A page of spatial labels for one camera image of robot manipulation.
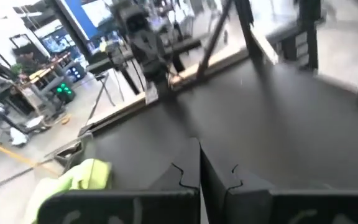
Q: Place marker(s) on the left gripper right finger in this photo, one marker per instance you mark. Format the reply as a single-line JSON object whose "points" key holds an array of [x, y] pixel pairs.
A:
{"points": [[219, 174]]}

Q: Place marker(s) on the black box green lights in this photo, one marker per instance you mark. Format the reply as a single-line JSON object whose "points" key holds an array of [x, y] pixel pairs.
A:
{"points": [[64, 90]]}

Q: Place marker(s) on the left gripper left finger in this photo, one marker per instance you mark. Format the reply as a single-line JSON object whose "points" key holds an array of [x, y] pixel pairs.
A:
{"points": [[188, 168]]}

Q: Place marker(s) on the grey desk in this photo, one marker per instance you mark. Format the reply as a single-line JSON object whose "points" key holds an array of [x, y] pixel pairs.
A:
{"points": [[291, 31]]}

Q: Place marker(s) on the black folding stand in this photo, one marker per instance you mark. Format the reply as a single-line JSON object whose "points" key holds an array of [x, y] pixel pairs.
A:
{"points": [[102, 81]]}

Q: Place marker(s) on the black support strut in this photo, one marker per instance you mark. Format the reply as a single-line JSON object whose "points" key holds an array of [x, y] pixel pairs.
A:
{"points": [[213, 37], [245, 25]]}

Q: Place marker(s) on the green microfiber towel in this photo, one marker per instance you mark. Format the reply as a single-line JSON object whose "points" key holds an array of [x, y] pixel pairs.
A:
{"points": [[85, 177]]}

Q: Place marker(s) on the person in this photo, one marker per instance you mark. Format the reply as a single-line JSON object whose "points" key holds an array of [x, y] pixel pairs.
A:
{"points": [[26, 62]]}

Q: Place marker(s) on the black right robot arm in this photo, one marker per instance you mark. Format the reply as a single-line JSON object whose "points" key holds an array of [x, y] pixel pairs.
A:
{"points": [[145, 46]]}

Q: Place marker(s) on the blue wall screen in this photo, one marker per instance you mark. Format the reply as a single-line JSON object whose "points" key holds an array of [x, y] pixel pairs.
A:
{"points": [[79, 15]]}

